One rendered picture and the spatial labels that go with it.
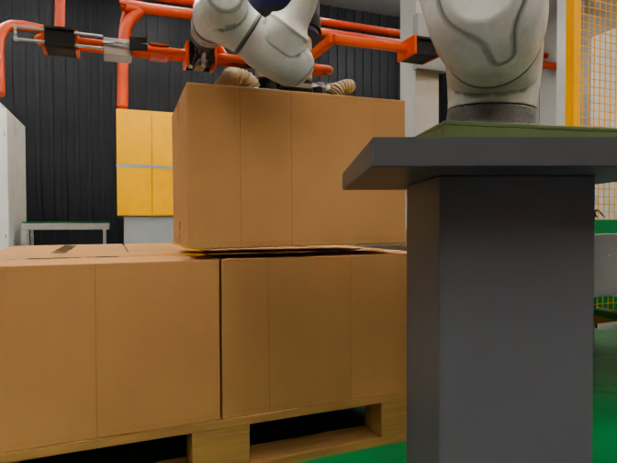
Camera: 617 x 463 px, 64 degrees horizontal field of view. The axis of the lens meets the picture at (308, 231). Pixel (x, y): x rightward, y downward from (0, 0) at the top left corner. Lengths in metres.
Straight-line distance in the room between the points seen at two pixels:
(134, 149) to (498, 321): 8.18
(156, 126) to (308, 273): 7.66
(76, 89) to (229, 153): 11.08
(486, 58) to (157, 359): 0.95
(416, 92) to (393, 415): 1.91
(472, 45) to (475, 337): 0.44
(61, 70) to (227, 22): 11.33
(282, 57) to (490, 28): 0.56
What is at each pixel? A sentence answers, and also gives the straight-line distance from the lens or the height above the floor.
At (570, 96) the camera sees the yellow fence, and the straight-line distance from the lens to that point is 2.89.
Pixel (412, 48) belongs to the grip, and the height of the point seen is 1.09.
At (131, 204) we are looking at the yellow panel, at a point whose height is 0.91.
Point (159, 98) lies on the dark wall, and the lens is 12.26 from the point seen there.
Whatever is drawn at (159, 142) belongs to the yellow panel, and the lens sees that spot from 8.81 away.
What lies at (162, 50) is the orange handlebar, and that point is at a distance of 1.47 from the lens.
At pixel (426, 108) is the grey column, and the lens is 2.95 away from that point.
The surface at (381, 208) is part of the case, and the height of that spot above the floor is 0.67.
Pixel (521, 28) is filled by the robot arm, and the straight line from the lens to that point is 0.73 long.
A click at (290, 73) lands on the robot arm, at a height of 0.97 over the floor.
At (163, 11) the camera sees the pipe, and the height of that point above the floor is 4.26.
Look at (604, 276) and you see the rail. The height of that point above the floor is 0.46.
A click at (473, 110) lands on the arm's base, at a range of 0.92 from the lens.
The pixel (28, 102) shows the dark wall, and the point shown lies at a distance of 12.33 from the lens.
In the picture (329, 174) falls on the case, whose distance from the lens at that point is 1.32.
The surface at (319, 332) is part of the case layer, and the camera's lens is 1.35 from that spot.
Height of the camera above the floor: 0.64
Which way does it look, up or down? 1 degrees down
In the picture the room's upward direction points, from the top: straight up
